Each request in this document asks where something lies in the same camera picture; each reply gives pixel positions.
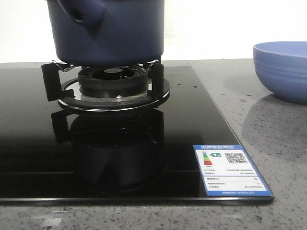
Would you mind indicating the light blue ribbed bowl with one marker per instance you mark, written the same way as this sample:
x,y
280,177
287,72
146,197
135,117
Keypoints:
x,y
281,67

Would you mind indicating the dark blue ceramic pot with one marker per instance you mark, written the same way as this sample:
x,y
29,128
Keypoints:
x,y
107,32

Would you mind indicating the black gas burner head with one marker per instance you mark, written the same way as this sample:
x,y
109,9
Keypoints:
x,y
109,83

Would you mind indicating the blue white energy label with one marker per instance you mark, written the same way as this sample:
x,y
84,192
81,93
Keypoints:
x,y
227,170

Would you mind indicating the black glass gas cooktop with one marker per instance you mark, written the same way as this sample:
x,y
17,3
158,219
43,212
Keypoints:
x,y
49,156

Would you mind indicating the black metal pot support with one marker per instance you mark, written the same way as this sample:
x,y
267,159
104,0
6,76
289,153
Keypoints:
x,y
69,96

